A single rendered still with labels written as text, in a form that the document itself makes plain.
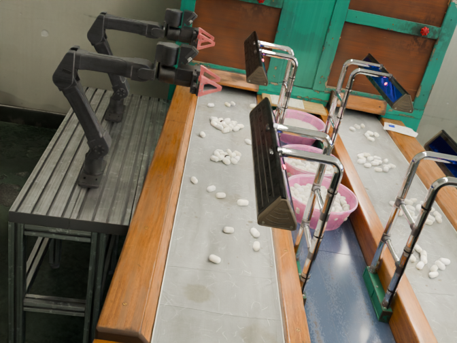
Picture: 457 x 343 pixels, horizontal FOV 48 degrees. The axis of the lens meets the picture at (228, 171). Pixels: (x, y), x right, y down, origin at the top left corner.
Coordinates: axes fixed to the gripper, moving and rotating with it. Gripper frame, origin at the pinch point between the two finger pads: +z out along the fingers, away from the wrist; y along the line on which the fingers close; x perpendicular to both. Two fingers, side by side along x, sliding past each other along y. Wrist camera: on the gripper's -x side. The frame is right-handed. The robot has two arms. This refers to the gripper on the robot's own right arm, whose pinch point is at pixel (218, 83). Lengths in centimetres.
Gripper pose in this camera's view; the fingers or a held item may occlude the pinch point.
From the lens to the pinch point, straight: 175.0
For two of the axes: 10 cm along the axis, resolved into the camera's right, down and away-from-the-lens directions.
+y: -0.6, -4.6, 8.9
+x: -2.0, 8.8, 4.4
